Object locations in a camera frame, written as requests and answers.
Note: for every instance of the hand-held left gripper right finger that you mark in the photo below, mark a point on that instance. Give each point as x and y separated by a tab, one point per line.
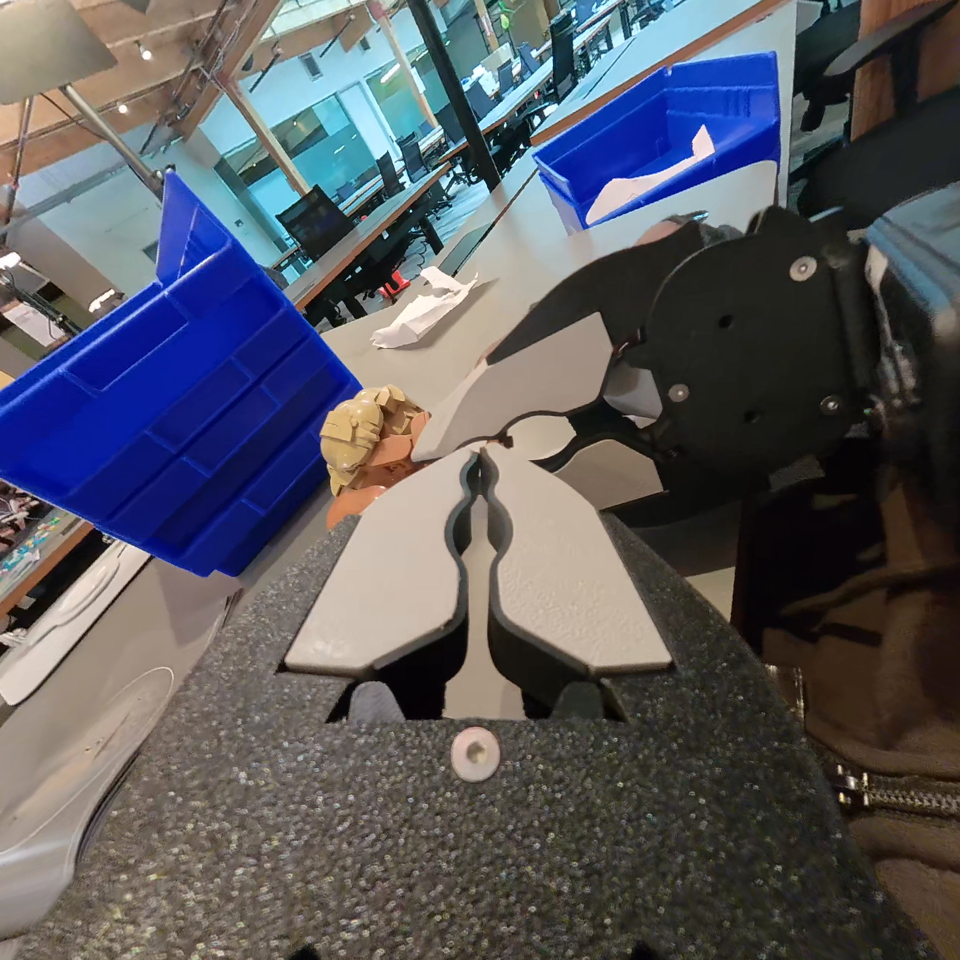
578	585

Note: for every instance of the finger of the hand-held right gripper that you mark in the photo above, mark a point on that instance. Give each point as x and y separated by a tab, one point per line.
518	387
600	458

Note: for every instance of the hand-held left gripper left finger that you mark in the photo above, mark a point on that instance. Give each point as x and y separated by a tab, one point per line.
383	585

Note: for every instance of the tan brown brick toy figure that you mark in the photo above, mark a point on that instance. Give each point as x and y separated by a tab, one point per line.
368	450

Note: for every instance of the grey instruction booklet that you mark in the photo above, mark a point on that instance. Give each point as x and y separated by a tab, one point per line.
105	750

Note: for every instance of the grey desk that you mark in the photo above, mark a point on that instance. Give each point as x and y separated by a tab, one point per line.
495	285

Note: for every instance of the person's right hand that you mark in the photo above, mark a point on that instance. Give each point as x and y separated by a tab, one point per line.
668	230

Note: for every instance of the torn white paper bag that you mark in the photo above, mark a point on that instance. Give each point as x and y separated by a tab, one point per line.
428	305

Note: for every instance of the white paper sheet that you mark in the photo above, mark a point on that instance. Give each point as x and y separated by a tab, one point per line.
653	183

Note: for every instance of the small blue storage bin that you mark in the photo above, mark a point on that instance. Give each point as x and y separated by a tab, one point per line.
660	128

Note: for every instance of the long wooden table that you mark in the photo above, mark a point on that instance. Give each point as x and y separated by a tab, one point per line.
660	53
383	210

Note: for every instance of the black office chair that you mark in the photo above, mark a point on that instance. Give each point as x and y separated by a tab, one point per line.
323	225

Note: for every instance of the white curved board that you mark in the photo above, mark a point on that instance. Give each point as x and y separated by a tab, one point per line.
75	615

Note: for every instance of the person's brown jacket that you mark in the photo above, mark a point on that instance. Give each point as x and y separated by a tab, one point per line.
870	690

